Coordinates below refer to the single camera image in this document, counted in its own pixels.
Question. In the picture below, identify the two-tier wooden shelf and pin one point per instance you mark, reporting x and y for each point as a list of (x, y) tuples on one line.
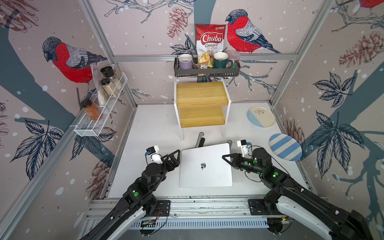
[(202, 105)]

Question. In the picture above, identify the cream and blue plate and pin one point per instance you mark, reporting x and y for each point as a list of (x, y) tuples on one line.
[(261, 117)]

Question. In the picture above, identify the pink glass cup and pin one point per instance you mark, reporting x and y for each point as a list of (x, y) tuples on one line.
[(233, 59)]

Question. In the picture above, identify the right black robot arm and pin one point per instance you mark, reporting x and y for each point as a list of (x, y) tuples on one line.
[(289, 198)]

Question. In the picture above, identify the dark green mug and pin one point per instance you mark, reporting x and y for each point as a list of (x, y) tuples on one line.
[(221, 61)]

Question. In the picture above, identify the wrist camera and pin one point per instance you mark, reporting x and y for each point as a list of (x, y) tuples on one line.
[(153, 153), (244, 146)]

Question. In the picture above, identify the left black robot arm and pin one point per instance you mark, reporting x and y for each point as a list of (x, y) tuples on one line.
[(138, 201)]

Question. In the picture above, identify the silver laptop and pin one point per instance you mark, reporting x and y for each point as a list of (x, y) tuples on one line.
[(205, 168)]

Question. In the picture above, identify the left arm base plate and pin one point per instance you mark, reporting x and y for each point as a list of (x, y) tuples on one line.
[(158, 209)]

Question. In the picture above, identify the orange spice jar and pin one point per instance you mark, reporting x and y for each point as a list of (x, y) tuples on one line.
[(91, 109)]

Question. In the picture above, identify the black lid spice jar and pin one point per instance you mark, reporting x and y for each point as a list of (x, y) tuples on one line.
[(109, 73)]

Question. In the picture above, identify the white wire spice rack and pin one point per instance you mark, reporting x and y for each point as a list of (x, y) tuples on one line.
[(93, 126)]

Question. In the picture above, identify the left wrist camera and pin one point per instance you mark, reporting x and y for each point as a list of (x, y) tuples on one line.
[(153, 153)]

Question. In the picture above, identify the lilac mug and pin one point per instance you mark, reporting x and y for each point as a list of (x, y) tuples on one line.
[(186, 61)]

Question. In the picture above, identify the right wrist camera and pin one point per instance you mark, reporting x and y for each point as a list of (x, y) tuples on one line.
[(244, 146)]

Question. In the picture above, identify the beige spice jar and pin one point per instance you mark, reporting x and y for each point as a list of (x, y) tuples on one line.
[(109, 88)]

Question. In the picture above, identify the blue striped plate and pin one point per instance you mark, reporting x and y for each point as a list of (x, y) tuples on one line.
[(285, 147)]

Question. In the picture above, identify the grey folding laptop stand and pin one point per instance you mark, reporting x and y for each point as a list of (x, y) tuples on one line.
[(201, 140)]

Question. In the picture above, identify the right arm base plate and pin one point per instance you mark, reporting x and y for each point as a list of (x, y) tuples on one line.
[(258, 207)]

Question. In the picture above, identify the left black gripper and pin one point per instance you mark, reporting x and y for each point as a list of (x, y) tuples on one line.
[(176, 162)]

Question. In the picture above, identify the dark grey wall basket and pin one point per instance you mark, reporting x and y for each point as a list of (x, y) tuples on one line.
[(210, 72)]

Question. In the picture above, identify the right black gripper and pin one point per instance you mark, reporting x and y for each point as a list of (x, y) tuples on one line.
[(236, 160)]

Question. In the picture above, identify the red Chuba chips bag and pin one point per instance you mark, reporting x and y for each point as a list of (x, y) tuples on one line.
[(210, 39)]

